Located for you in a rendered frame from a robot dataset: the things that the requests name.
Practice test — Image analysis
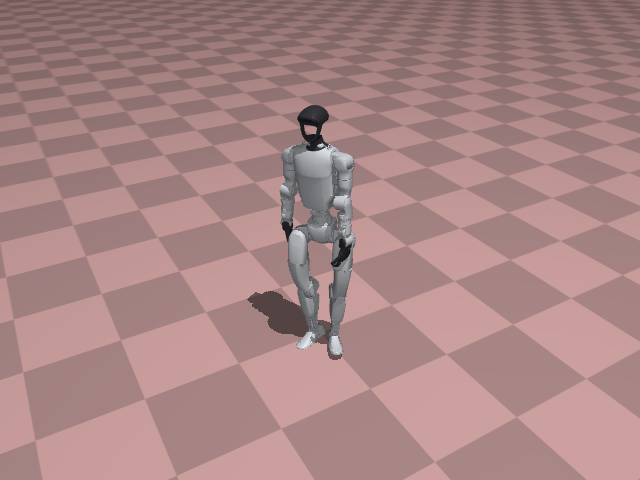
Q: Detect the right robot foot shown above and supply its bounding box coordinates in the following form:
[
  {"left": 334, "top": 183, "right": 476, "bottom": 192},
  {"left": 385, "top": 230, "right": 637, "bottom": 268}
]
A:
[{"left": 296, "top": 324, "right": 326, "bottom": 349}]

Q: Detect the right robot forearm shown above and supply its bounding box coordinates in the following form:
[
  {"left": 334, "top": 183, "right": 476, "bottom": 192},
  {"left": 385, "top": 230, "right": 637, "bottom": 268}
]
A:
[{"left": 280, "top": 187, "right": 295, "bottom": 227}]

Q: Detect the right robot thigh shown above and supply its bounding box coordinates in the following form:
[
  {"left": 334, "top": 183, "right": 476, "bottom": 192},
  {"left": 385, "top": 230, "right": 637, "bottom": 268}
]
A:
[{"left": 288, "top": 224, "right": 319, "bottom": 296}]

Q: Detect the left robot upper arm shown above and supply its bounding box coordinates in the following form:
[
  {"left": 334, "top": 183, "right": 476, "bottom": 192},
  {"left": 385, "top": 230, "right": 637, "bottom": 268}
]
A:
[{"left": 332, "top": 151, "right": 354, "bottom": 211}]

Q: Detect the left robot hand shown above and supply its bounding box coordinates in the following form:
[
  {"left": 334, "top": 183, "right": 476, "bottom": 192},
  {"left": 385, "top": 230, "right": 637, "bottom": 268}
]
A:
[{"left": 331, "top": 239, "right": 352, "bottom": 267}]

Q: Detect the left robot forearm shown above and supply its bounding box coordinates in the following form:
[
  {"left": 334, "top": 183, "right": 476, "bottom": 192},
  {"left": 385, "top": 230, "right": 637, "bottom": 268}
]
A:
[{"left": 337, "top": 198, "right": 353, "bottom": 247}]

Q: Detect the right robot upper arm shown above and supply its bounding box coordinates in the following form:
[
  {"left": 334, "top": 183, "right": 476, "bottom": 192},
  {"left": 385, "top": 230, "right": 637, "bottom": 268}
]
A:
[{"left": 280, "top": 145, "right": 299, "bottom": 198}]

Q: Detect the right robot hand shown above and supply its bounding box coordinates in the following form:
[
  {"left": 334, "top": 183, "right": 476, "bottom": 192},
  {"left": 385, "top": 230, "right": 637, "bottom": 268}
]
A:
[{"left": 282, "top": 221, "right": 293, "bottom": 242}]

